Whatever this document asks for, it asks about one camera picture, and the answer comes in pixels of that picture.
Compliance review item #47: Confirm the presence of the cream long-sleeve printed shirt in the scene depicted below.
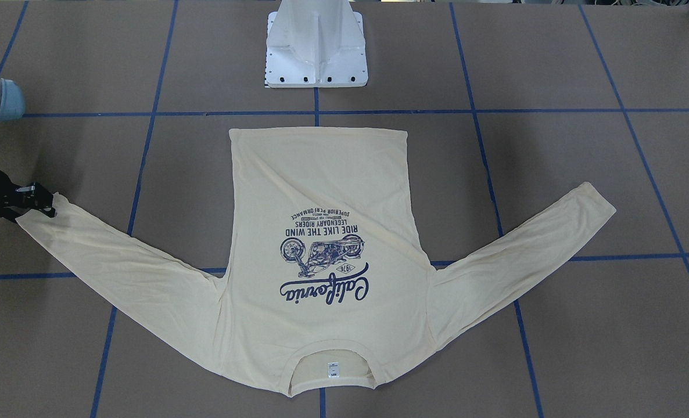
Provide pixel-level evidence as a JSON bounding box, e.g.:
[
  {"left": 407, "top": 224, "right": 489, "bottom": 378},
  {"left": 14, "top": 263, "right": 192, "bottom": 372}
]
[{"left": 19, "top": 127, "right": 616, "bottom": 397}]

